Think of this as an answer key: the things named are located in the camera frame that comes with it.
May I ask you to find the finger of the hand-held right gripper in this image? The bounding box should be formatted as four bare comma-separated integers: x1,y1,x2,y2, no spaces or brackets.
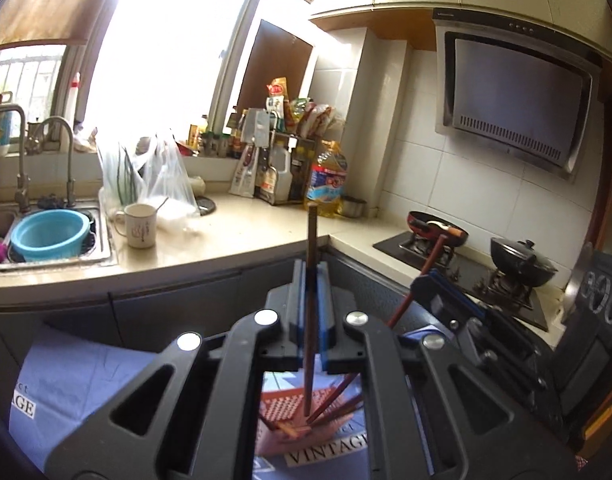
411,275,557,421
428,268,487,314

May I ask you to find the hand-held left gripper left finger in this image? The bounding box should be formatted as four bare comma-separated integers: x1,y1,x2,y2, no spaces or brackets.
43,259,307,480

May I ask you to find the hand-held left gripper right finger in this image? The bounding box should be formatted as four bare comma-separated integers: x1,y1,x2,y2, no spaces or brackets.
318,260,577,480

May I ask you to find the brown wooden chopstick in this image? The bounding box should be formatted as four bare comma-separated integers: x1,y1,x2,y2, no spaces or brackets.
302,203,320,417
313,392,365,423
308,236,449,422
275,420,311,440

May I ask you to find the pink plastic utensil holder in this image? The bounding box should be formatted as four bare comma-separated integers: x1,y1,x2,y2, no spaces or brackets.
256,370,371,459

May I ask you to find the black gas stove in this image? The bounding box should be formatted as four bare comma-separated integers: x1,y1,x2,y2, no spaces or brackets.
372,231,550,332

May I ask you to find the red frying pan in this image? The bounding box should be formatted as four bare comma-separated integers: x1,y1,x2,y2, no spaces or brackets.
407,210,470,249

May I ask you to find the black wok with lid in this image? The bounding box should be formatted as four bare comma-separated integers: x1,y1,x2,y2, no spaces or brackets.
490,236,558,289

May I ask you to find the cooking oil bottle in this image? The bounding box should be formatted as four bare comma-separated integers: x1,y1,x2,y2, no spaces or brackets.
304,140,348,219

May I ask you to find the white plastic jug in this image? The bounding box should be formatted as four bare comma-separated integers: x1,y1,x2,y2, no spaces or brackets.
268,140,293,201

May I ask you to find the packaged kitchen knife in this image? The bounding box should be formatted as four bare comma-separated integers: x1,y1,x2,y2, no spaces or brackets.
229,110,272,199

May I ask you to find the clear plastic bag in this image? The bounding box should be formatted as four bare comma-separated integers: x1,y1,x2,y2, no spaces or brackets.
96,132,202,234

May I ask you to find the white mug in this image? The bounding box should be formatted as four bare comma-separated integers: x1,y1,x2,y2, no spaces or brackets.
114,203,159,250

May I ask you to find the row of seasoning bottles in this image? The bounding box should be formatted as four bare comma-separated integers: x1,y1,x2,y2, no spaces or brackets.
188,110,247,159

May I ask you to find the pile of food packets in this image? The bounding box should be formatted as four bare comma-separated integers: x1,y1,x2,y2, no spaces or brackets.
266,77,345,139

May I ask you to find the steel sink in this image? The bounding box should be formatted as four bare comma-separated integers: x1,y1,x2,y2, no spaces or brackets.
0,200,119,274

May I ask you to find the steel range hood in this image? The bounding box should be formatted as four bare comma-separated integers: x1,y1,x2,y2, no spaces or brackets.
432,7,605,179

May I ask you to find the blue printed tablecloth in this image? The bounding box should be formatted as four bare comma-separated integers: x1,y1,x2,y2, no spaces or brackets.
8,322,437,480

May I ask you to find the brown board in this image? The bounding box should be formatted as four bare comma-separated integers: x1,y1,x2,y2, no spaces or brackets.
234,19,315,126

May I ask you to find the blue plastic basin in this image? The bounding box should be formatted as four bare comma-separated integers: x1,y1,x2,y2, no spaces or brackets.
10,209,92,263

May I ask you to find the curved steel faucet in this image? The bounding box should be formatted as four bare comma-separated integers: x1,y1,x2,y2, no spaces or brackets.
33,116,78,209

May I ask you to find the kitchen window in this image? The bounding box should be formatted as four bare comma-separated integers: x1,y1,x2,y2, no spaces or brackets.
0,0,317,161

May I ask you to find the white spray bottle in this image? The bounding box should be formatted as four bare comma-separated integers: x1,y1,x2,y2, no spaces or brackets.
68,72,82,121

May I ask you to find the angular steel faucet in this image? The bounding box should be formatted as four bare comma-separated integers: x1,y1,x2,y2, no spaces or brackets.
0,104,32,211

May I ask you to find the wire storage rack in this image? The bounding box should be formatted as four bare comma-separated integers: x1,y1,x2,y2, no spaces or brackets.
271,130,332,206

